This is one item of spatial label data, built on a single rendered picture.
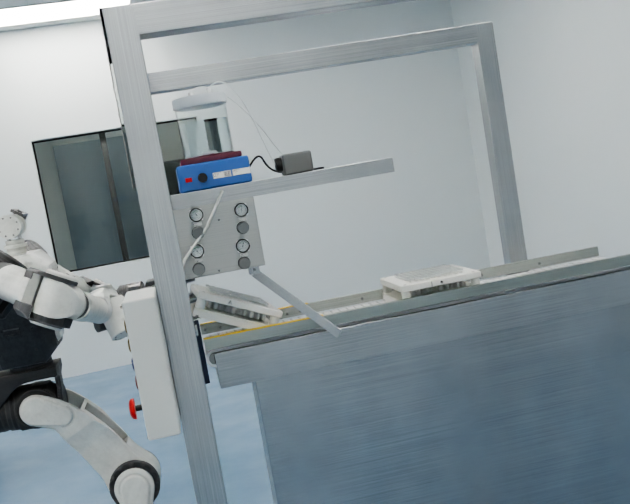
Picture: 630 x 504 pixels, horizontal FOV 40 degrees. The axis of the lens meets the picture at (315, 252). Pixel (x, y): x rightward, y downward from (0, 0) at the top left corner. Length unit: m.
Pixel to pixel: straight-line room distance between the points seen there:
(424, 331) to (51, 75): 5.52
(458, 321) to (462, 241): 5.68
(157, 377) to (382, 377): 1.07
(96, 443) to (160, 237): 1.01
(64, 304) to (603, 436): 1.66
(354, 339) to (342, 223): 5.37
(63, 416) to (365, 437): 0.86
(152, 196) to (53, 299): 0.48
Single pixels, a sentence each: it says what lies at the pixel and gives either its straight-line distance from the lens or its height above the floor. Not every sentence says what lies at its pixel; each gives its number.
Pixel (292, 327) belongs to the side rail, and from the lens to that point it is 2.42.
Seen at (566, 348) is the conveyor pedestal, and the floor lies 0.72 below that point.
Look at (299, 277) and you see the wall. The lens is 7.72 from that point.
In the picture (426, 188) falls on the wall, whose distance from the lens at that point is 8.05.
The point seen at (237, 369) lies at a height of 0.87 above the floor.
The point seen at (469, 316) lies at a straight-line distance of 2.54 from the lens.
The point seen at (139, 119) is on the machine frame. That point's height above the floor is 1.53.
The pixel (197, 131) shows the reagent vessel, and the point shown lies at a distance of 2.42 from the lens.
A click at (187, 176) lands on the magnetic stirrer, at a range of 2.38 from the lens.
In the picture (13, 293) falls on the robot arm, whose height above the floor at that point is 1.22.
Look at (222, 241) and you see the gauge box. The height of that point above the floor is 1.23.
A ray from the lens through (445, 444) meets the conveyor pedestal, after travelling 2.65.
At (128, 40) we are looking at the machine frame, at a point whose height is 1.68.
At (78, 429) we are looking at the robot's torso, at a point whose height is 0.79.
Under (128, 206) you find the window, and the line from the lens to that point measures 7.60.
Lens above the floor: 1.39
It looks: 6 degrees down
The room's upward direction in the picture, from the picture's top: 10 degrees counter-clockwise
